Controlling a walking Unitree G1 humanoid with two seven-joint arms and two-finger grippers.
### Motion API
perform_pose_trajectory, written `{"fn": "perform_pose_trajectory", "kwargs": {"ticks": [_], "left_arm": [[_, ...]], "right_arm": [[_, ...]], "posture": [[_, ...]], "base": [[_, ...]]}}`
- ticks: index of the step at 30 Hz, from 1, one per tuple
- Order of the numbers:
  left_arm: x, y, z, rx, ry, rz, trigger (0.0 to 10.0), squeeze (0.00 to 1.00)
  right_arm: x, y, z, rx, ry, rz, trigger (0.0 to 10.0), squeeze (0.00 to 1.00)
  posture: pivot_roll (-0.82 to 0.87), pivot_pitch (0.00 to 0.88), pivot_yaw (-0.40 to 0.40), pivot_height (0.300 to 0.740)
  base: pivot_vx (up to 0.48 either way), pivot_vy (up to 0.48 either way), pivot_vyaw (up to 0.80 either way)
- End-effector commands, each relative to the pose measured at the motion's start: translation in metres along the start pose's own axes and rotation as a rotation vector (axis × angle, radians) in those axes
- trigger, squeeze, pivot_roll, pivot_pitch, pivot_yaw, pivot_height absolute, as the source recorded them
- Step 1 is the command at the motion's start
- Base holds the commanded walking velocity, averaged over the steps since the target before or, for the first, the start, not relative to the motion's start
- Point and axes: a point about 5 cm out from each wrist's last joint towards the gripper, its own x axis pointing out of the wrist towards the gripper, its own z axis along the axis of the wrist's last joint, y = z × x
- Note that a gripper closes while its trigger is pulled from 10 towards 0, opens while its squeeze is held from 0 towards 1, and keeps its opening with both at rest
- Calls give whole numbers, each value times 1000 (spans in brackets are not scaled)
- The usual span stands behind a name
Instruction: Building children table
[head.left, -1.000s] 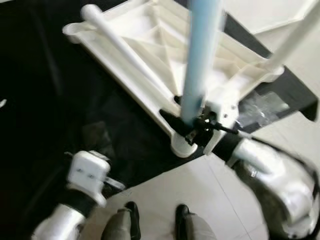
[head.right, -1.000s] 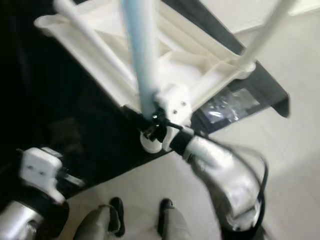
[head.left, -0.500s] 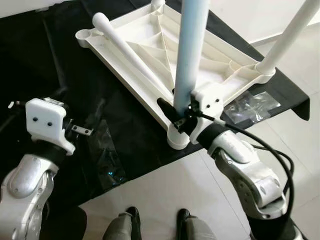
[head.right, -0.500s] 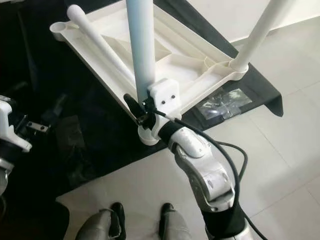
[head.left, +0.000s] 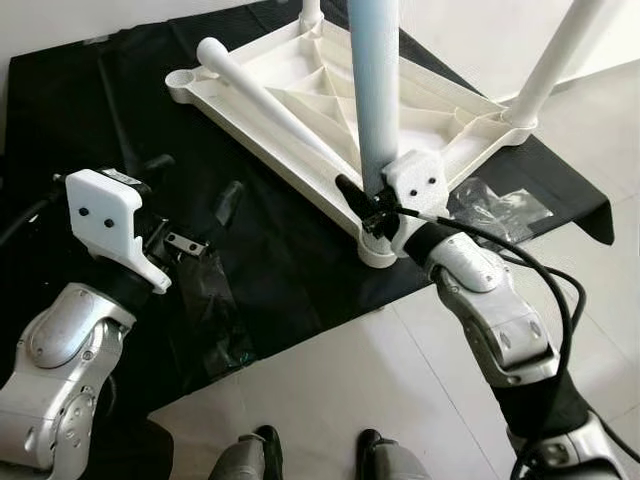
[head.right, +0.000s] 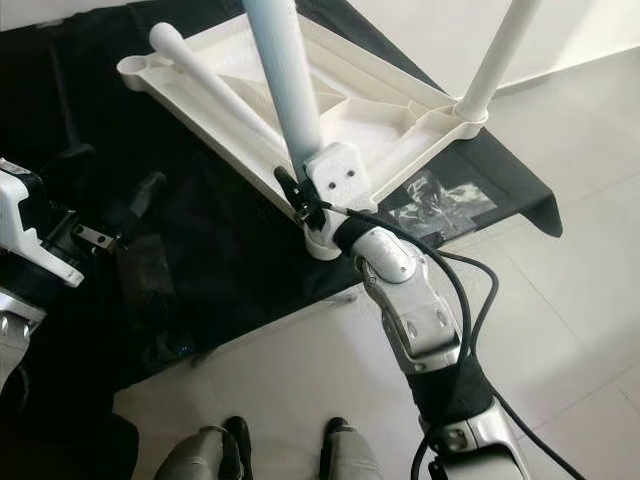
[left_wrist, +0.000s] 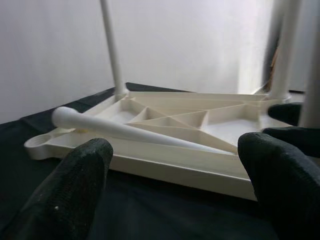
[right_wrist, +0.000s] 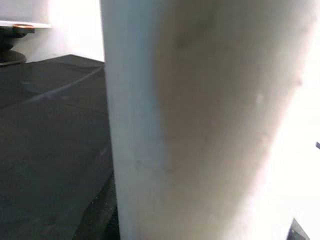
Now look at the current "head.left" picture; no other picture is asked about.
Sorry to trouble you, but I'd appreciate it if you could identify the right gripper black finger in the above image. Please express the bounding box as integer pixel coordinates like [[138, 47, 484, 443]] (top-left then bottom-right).
[[335, 175, 376, 213]]

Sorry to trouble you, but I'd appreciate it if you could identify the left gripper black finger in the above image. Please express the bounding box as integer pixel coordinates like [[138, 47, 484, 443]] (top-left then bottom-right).
[[125, 153, 178, 186], [210, 180, 246, 236]]

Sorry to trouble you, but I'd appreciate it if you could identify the black tablecloth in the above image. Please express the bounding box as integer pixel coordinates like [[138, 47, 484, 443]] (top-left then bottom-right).
[[0, 0, 616, 401]]

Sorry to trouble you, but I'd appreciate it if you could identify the clear plastic bag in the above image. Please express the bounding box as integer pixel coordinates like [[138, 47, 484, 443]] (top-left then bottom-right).
[[170, 250, 256, 376], [445, 175, 556, 241]]

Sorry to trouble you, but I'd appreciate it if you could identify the white plastic table top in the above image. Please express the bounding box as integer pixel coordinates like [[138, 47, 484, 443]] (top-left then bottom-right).
[[165, 15, 541, 269]]

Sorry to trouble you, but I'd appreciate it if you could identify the dark left robot foot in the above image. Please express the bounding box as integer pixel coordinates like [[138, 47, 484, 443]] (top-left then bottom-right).
[[210, 425, 286, 480]]

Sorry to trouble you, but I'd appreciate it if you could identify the dark robot foot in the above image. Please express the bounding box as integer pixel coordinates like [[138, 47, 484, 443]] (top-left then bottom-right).
[[210, 425, 286, 480], [355, 428, 431, 480]]

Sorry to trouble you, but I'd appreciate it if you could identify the dark right robot foot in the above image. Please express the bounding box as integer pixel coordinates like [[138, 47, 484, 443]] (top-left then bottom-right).
[[355, 428, 431, 480]]

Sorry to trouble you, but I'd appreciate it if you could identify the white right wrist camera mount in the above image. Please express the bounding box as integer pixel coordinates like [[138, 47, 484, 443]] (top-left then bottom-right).
[[383, 150, 448, 256]]

